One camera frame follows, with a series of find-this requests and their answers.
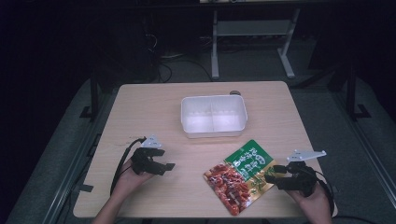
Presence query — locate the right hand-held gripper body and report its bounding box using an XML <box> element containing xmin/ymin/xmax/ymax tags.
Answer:
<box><xmin>276</xmin><ymin>149</ymin><xmax>328</xmax><ymax>198</ymax></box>

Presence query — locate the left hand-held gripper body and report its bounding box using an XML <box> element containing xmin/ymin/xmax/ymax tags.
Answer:
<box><xmin>130</xmin><ymin>133</ymin><xmax>166</xmax><ymax>175</ymax></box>

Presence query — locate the green and red snack packet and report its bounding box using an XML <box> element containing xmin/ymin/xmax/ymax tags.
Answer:
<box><xmin>203</xmin><ymin>138</ymin><xmax>278</xmax><ymax>217</ymax></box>

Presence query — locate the person's left hand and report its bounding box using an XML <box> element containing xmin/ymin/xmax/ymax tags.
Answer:
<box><xmin>115</xmin><ymin>158</ymin><xmax>156</xmax><ymax>200</ymax></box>

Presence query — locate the person's right hand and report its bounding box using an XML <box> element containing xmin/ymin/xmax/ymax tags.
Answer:
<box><xmin>286</xmin><ymin>182</ymin><xmax>332</xmax><ymax>219</ymax></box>

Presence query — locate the white plastic container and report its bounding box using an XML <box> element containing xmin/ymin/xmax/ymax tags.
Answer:
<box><xmin>180</xmin><ymin>94</ymin><xmax>249</xmax><ymax>139</ymax></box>

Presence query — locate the black metal stand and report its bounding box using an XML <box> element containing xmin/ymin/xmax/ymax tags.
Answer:
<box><xmin>78</xmin><ymin>66</ymin><xmax>101</xmax><ymax>123</ymax></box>
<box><xmin>345</xmin><ymin>63</ymin><xmax>372</xmax><ymax>121</ymax></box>

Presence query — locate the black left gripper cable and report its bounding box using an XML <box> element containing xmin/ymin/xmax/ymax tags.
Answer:
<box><xmin>109</xmin><ymin>136</ymin><xmax>148</xmax><ymax>196</ymax></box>

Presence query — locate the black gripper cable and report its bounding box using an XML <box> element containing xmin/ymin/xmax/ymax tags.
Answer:
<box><xmin>109</xmin><ymin>136</ymin><xmax>148</xmax><ymax>196</ymax></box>
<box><xmin>312</xmin><ymin>169</ymin><xmax>375</xmax><ymax>224</ymax></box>

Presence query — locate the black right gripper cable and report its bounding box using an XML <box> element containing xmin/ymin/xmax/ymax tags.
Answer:
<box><xmin>312</xmin><ymin>169</ymin><xmax>375</xmax><ymax>224</ymax></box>

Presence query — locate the black table edge bracket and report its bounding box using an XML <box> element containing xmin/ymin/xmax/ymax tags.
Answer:
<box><xmin>74</xmin><ymin>183</ymin><xmax>94</xmax><ymax>193</ymax></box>

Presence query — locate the black floor cable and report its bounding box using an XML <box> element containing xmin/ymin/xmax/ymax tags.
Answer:
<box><xmin>158</xmin><ymin>54</ymin><xmax>214</xmax><ymax>84</ymax></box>

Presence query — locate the white metal desk frame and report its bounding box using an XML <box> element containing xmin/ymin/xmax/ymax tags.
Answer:
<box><xmin>210</xmin><ymin>7</ymin><xmax>302</xmax><ymax>80</ymax></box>

